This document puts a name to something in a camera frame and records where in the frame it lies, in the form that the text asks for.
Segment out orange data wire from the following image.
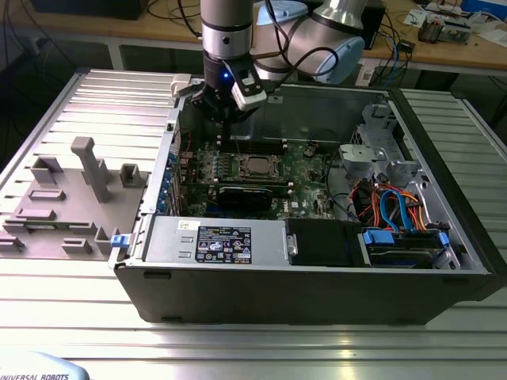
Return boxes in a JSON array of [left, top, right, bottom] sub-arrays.
[[398, 191, 431, 233]]

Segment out silver metal drive cage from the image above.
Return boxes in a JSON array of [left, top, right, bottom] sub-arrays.
[[338, 102, 436, 207]]

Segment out black monitor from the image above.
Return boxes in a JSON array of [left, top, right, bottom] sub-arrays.
[[29, 0, 143, 21]]

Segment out grey metal device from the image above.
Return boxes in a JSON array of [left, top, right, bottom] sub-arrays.
[[441, 18, 473, 45]]

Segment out black label sticker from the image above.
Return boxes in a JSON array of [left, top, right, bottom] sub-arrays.
[[196, 225, 253, 264]]

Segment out wooden desk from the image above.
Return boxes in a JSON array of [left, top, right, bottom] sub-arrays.
[[0, 0, 507, 78]]

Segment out black graphics card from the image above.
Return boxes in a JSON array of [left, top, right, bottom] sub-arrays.
[[208, 181, 290, 217]]

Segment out hard disk in blue carrier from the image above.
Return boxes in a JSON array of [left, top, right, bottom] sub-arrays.
[[358, 227, 451, 271]]

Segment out CPU socket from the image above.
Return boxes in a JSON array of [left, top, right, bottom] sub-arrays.
[[235, 152, 283, 179]]

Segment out black PC case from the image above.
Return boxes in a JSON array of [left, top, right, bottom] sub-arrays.
[[109, 74, 498, 325]]

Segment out grey plastic case latch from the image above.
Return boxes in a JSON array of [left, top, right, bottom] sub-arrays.
[[169, 73, 193, 98]]

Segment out blue box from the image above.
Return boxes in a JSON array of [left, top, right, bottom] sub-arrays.
[[462, 0, 507, 13]]

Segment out silver CPU chip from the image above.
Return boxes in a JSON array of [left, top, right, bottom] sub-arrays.
[[247, 157, 273, 173]]

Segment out grey power supply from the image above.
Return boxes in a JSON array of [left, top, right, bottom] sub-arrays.
[[144, 215, 288, 266]]

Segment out red wire bundle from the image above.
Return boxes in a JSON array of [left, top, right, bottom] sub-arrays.
[[350, 177, 383, 222]]

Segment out green RAM stick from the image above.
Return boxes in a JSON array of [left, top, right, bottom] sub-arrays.
[[22, 222, 71, 232]]

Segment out black computer box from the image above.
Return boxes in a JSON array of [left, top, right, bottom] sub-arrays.
[[360, 0, 387, 51]]

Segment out green motherboard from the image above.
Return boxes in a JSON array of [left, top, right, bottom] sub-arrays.
[[176, 136, 349, 219]]

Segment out blue cable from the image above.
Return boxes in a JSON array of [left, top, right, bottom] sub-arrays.
[[390, 37, 403, 74]]

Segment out black RAM slot white clips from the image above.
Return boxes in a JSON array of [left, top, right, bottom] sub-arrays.
[[218, 142, 288, 150], [216, 135, 287, 143]]

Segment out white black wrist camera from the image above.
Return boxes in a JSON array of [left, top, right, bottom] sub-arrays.
[[223, 59, 267, 112]]

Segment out white printed paper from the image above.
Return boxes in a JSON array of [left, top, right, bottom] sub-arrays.
[[403, 7, 427, 28]]

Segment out grey parts rack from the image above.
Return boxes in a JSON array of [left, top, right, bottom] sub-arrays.
[[0, 136, 154, 262]]

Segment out metal socket cover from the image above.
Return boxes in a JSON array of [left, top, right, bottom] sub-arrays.
[[239, 153, 281, 178]]

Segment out CPU cooler heatsink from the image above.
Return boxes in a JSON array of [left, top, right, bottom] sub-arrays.
[[418, 17, 444, 44]]

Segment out red black twisted wire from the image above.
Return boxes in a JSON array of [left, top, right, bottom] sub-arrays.
[[180, 128, 195, 155]]

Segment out blue data wire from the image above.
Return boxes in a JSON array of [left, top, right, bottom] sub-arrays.
[[378, 188, 411, 234]]

